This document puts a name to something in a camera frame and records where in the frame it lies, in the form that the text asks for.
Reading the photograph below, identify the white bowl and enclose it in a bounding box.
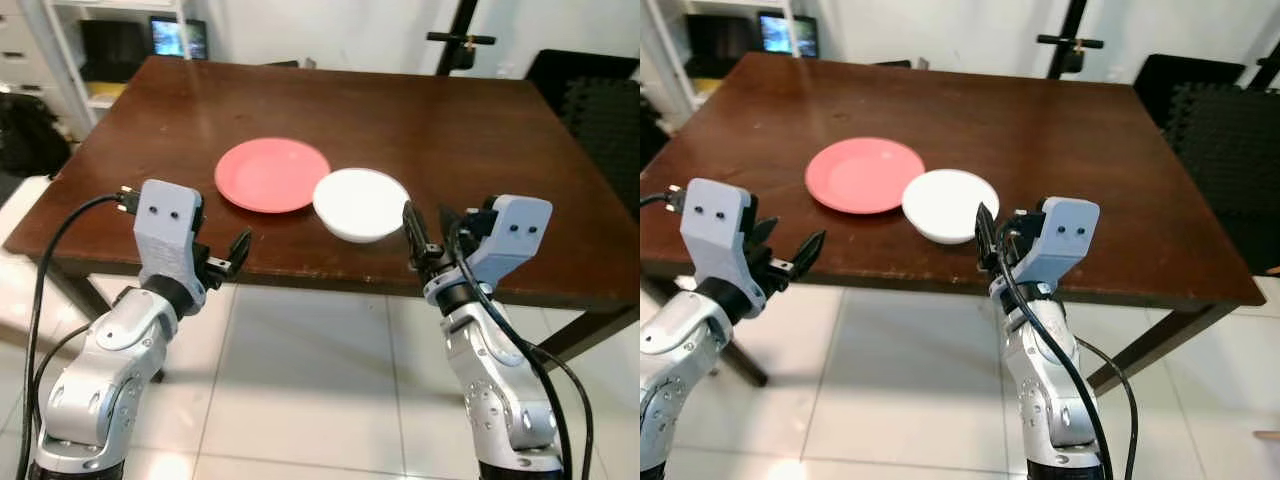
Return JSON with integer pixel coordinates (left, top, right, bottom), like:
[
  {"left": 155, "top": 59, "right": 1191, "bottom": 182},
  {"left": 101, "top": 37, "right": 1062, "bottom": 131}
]
[
  {"left": 313, "top": 168, "right": 411, "bottom": 244},
  {"left": 902, "top": 169, "right": 1001, "bottom": 246}
]

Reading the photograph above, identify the pink round plate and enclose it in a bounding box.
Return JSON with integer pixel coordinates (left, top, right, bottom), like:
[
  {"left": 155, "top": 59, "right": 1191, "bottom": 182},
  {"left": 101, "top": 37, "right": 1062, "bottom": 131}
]
[
  {"left": 215, "top": 137, "right": 332, "bottom": 214},
  {"left": 805, "top": 137, "right": 926, "bottom": 215}
]

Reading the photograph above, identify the dark brown wooden table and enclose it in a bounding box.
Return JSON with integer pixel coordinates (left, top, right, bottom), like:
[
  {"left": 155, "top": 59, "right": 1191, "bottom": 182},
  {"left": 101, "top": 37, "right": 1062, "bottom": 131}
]
[
  {"left": 3, "top": 55, "right": 641, "bottom": 386},
  {"left": 640, "top": 52, "right": 1266, "bottom": 396}
]

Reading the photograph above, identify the black foam puzzle mat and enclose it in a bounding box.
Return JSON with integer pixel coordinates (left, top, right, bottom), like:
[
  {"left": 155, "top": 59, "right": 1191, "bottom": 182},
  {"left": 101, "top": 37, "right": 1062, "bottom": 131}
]
[
  {"left": 560, "top": 78, "right": 641, "bottom": 186},
  {"left": 1165, "top": 82, "right": 1280, "bottom": 276}
]

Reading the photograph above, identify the black stand with crossbar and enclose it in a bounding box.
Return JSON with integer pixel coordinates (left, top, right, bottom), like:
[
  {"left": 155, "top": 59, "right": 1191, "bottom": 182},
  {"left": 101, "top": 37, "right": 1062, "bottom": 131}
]
[
  {"left": 1037, "top": 0, "right": 1104, "bottom": 79},
  {"left": 427, "top": 0, "right": 496, "bottom": 77}
]

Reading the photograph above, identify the black flat panel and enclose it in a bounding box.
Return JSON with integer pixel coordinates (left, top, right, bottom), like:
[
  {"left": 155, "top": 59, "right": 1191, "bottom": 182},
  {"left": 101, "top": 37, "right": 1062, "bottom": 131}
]
[
  {"left": 1133, "top": 52, "right": 1246, "bottom": 126},
  {"left": 525, "top": 48, "right": 641, "bottom": 111}
]

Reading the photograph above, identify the black tablet with lit screen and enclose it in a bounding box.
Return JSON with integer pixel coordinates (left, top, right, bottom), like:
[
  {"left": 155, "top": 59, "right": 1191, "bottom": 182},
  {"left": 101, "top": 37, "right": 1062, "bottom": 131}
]
[
  {"left": 150, "top": 15, "right": 209, "bottom": 61},
  {"left": 757, "top": 10, "right": 819, "bottom": 58}
]

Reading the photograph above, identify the black bag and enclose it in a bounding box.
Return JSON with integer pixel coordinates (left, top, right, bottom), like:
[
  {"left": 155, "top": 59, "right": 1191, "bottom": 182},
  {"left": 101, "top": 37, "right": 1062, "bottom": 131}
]
[{"left": 0, "top": 90, "right": 73, "bottom": 181}]

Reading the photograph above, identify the black slanted pole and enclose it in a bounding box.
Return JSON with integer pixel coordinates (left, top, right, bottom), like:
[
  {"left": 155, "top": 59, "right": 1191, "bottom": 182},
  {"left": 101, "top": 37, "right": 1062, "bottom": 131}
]
[{"left": 1248, "top": 40, "right": 1280, "bottom": 93}]

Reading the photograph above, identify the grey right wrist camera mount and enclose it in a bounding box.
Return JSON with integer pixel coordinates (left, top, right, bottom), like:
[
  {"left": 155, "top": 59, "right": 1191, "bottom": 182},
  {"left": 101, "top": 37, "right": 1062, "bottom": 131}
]
[
  {"left": 1020, "top": 197, "right": 1101, "bottom": 291},
  {"left": 464, "top": 195, "right": 554, "bottom": 291}
]

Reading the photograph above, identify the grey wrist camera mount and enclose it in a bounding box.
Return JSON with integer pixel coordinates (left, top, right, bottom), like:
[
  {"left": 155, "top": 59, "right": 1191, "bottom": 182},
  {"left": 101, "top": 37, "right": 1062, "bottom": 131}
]
[
  {"left": 1020, "top": 197, "right": 1101, "bottom": 291},
  {"left": 464, "top": 195, "right": 554, "bottom": 291},
  {"left": 680, "top": 178, "right": 754, "bottom": 293},
  {"left": 133, "top": 180, "right": 207, "bottom": 291}
]

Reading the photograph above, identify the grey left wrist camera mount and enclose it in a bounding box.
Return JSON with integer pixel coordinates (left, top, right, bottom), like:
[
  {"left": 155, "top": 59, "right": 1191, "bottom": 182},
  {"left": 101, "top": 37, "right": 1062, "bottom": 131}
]
[
  {"left": 133, "top": 180, "right": 207, "bottom": 291},
  {"left": 680, "top": 178, "right": 754, "bottom": 293}
]

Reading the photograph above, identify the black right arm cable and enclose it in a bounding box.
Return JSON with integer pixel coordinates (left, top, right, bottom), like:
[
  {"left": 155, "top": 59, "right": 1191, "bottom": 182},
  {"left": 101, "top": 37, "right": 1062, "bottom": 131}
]
[
  {"left": 445, "top": 225, "right": 596, "bottom": 480},
  {"left": 998, "top": 235, "right": 1141, "bottom": 480}
]

